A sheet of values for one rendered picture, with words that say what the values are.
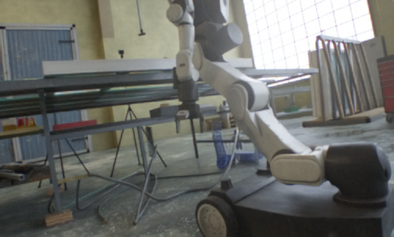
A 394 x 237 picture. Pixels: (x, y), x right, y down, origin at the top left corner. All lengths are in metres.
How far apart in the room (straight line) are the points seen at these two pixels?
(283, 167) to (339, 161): 0.19
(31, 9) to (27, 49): 1.28
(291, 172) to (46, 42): 8.00
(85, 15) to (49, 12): 1.06
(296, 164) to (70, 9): 8.57
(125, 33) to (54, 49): 2.38
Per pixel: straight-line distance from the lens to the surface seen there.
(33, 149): 7.92
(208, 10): 1.29
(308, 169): 0.93
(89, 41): 8.65
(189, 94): 1.03
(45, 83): 1.46
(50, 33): 8.54
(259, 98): 1.08
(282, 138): 1.02
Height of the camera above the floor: 0.52
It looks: level
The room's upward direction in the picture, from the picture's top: 9 degrees counter-clockwise
